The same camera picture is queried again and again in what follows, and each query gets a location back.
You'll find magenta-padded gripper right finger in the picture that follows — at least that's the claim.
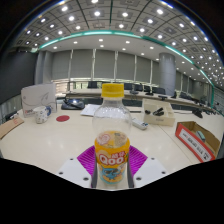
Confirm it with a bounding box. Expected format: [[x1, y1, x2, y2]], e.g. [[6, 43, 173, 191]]
[[126, 145, 168, 189]]

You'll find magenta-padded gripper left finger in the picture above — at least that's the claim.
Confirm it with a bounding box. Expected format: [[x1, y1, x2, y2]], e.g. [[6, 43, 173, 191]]
[[56, 145, 99, 189]]

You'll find yellow-capped clear drink bottle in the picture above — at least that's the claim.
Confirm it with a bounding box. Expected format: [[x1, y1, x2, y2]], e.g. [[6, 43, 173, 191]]
[[91, 83, 133, 186]]

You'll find white power strip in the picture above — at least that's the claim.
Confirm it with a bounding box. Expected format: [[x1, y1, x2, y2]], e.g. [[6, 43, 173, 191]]
[[130, 117, 149, 131]]

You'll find flat round red coaster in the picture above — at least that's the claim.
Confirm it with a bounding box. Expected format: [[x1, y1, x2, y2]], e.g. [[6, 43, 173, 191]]
[[55, 114, 71, 123]]

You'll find red-labelled brown cardboard box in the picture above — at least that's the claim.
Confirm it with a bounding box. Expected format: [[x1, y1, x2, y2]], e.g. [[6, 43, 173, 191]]
[[175, 120, 222, 163]]

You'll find open beige cardboard box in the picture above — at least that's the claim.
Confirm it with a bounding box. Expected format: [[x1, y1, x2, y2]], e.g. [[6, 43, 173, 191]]
[[141, 98, 176, 127]]

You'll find white printed paper sheet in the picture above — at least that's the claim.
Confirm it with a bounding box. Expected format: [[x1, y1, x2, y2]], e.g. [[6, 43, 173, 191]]
[[79, 103, 103, 117]]

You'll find black desk device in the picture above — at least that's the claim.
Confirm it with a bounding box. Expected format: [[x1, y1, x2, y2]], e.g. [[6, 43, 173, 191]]
[[60, 98, 86, 111]]

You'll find long curved conference desk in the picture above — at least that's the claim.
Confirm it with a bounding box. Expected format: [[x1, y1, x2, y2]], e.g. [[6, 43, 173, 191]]
[[64, 88, 224, 116]]

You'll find row of black office chairs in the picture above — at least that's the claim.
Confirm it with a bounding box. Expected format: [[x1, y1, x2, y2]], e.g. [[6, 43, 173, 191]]
[[87, 80, 201, 101]]

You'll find white copy paper box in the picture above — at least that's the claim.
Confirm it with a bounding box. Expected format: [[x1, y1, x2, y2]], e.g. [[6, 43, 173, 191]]
[[20, 83, 58, 118]]

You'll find group of ceiling lights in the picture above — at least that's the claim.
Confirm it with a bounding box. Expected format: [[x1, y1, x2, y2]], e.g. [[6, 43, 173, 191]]
[[24, 0, 224, 88]]

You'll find white mug with blue handle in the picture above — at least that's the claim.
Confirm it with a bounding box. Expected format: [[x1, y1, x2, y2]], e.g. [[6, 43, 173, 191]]
[[33, 105, 53, 125]]

